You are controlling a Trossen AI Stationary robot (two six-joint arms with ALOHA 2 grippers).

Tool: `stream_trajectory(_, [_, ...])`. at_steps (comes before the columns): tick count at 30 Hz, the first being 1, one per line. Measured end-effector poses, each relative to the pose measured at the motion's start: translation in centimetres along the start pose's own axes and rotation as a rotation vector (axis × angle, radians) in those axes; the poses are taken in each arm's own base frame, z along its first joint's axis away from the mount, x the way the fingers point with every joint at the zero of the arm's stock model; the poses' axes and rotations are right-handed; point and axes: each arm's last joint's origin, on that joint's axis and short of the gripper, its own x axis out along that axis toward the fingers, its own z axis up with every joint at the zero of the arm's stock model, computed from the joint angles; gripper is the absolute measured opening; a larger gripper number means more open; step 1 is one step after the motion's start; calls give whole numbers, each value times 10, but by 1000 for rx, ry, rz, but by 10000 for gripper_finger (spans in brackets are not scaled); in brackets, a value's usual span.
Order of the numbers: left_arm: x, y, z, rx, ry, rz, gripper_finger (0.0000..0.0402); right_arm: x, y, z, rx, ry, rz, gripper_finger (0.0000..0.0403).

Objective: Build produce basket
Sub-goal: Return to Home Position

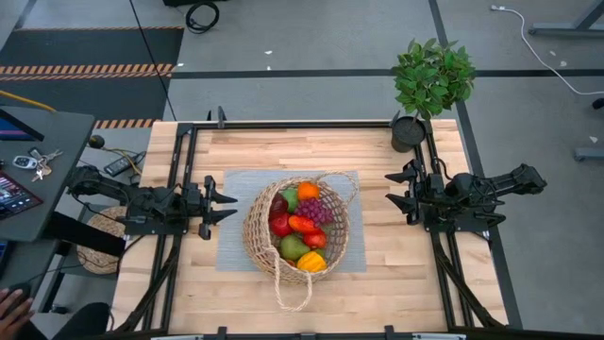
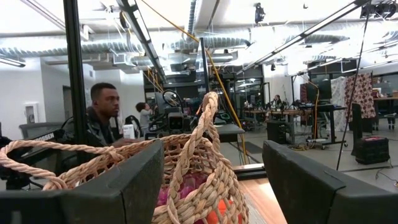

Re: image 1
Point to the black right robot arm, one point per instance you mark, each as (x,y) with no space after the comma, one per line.
(495,186)

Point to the black clamp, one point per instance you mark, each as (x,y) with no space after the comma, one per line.
(390,332)
(220,115)
(395,119)
(222,333)

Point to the dark red bell pepper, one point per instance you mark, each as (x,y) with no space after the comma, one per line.
(278,205)

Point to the black chair wheel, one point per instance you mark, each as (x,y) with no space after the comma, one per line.
(598,104)

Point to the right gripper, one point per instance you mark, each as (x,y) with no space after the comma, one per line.
(431,196)

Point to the crimson red apple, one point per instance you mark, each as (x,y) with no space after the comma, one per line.
(280,226)

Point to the purple grape bunch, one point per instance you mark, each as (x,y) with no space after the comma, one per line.
(313,211)

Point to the black mat hazard stripes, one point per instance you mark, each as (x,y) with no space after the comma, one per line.
(94,47)

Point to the artificial plant in black pot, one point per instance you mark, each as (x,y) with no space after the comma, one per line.
(431,78)

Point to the grey desk foot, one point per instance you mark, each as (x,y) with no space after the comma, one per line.
(590,154)

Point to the yellow bell pepper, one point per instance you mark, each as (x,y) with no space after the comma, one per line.
(311,262)

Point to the person's leg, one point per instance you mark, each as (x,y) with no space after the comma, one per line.
(85,321)

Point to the key bunch with fob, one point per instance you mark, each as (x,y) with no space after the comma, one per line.
(26,162)

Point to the black aluminium table frame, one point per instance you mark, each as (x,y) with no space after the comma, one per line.
(283,125)

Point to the green pear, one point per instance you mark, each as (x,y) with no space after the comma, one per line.
(292,246)

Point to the person's hand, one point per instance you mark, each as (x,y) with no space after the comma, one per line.
(14,314)

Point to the wooden workbench grey legs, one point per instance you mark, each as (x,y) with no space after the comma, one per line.
(566,31)

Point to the small black ball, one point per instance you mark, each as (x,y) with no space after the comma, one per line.
(96,141)

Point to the grey woven placemat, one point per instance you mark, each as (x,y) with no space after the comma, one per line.
(231,226)

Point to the green apple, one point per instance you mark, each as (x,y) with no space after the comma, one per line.
(290,198)

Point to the monitor with blue screen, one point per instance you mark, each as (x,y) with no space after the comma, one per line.
(16,130)

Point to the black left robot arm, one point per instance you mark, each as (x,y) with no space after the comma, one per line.
(141,203)

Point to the orange plastic fruit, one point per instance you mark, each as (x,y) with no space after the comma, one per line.
(308,190)

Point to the red orange mango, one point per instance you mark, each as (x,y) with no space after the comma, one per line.
(303,224)

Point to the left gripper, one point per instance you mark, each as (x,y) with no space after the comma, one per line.
(196,203)

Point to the black power adapter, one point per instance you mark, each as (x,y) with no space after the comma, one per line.
(122,164)

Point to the black flat bar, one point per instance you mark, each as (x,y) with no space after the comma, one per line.
(85,233)

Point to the dark grey desk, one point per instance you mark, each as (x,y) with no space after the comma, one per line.
(61,141)

